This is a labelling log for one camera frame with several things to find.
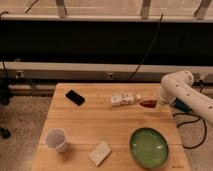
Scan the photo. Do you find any red pepper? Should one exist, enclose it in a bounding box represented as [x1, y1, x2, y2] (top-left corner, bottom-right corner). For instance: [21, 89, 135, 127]
[140, 99, 157, 108]

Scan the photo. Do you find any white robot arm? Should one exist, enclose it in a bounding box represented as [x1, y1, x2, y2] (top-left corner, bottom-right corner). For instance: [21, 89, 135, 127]
[157, 70, 213, 125]

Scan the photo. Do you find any blue object behind arm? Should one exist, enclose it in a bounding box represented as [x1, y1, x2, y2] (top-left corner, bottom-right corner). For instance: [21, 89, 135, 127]
[173, 99, 191, 112]

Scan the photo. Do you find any green ceramic bowl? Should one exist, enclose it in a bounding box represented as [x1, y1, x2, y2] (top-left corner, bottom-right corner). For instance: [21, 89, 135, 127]
[129, 127, 169, 169]

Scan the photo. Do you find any black smartphone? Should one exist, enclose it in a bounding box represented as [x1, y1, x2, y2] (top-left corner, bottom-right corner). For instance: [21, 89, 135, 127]
[66, 90, 85, 106]

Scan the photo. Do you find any beige sponge block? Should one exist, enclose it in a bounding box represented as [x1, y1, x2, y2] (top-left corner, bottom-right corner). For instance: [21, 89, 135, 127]
[89, 141, 112, 166]

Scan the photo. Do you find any white plastic cup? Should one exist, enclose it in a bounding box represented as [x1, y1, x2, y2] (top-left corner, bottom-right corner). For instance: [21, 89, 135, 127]
[44, 128, 68, 153]

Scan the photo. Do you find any black cable on wall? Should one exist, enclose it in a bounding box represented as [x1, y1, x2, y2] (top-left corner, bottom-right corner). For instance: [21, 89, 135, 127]
[126, 12, 165, 83]

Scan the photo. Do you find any black cable on floor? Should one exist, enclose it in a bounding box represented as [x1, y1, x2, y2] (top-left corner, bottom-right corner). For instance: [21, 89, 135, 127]
[172, 111, 208, 150]

